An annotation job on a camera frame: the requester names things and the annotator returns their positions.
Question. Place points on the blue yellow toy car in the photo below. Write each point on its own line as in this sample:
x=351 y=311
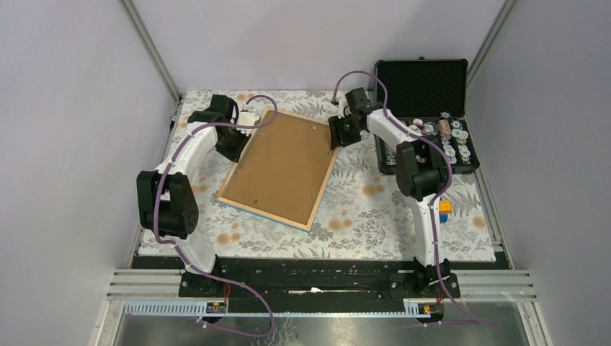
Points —
x=445 y=210

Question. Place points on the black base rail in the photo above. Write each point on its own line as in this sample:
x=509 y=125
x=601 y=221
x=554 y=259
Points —
x=324 y=302

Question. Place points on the aluminium frame rails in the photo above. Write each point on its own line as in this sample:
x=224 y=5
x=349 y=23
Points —
x=474 y=285

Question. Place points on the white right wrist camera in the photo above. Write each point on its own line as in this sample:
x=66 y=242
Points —
x=343 y=108

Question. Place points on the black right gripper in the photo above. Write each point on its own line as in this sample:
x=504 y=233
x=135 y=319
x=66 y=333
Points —
x=335 y=126

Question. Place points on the brown poker chip stack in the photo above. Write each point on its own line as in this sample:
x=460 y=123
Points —
x=445 y=130

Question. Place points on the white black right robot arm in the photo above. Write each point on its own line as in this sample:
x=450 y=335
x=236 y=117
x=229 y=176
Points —
x=422 y=174

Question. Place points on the black poker chip case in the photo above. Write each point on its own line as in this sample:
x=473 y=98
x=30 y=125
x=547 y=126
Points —
x=431 y=90

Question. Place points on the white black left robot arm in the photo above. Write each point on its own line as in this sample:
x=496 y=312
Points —
x=166 y=200

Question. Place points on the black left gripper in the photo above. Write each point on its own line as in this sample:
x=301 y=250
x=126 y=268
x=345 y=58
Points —
x=234 y=153

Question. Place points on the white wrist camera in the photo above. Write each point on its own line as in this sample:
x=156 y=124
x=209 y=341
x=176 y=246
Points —
x=248 y=120
x=343 y=108

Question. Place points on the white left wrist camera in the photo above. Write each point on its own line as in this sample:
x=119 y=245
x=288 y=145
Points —
x=248 y=120

